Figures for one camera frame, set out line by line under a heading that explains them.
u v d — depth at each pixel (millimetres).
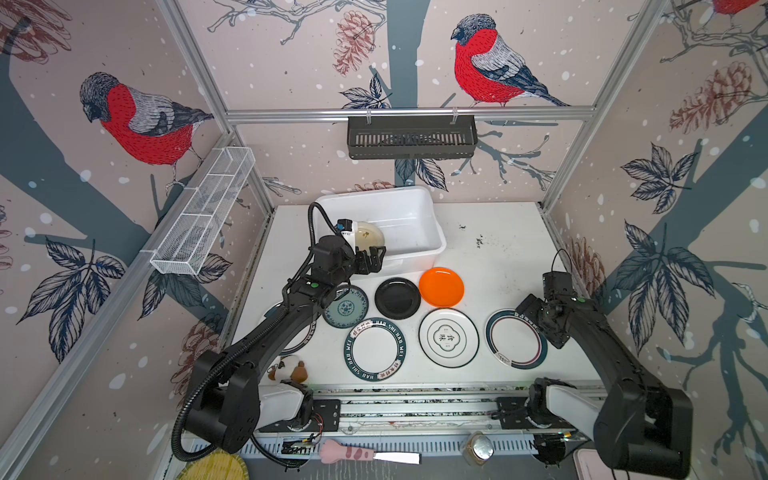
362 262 725
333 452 675
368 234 1104
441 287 983
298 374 786
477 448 602
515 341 860
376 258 731
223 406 399
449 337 860
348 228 716
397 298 949
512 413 733
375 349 836
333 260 624
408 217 1180
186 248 702
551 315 623
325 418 731
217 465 669
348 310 923
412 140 1049
